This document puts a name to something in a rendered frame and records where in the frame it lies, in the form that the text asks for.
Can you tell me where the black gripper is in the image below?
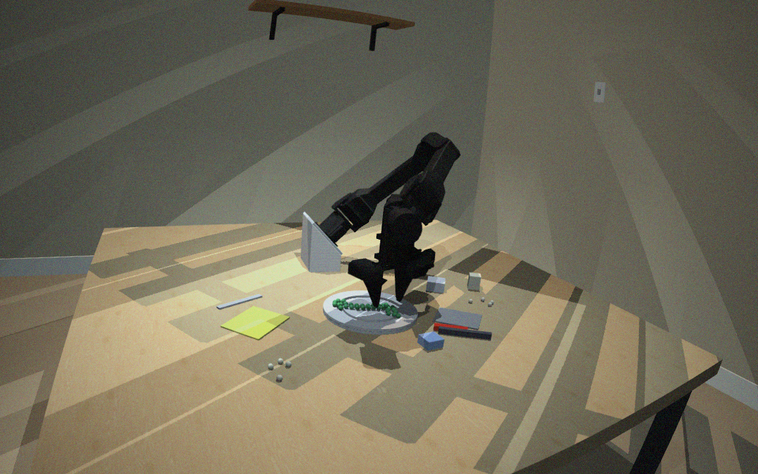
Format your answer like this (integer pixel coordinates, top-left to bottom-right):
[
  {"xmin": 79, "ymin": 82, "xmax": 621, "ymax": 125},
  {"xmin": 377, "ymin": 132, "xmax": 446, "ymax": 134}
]
[{"xmin": 347, "ymin": 230, "xmax": 413, "ymax": 308}]

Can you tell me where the yellow-green flat square panel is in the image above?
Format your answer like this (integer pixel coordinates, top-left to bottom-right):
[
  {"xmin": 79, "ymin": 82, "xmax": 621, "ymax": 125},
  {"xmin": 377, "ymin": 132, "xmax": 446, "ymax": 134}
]
[{"xmin": 220, "ymin": 306, "xmax": 290, "ymax": 340}]

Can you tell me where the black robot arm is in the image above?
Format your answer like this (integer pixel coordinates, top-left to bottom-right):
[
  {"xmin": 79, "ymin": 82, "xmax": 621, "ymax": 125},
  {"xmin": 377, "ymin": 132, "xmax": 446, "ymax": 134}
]
[{"xmin": 315, "ymin": 132, "xmax": 461, "ymax": 279}]

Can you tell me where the grey flat bar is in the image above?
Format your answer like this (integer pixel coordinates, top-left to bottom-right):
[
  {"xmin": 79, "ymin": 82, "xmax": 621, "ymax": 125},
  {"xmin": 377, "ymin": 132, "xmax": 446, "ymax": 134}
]
[{"xmin": 216, "ymin": 294, "xmax": 263, "ymax": 310}]

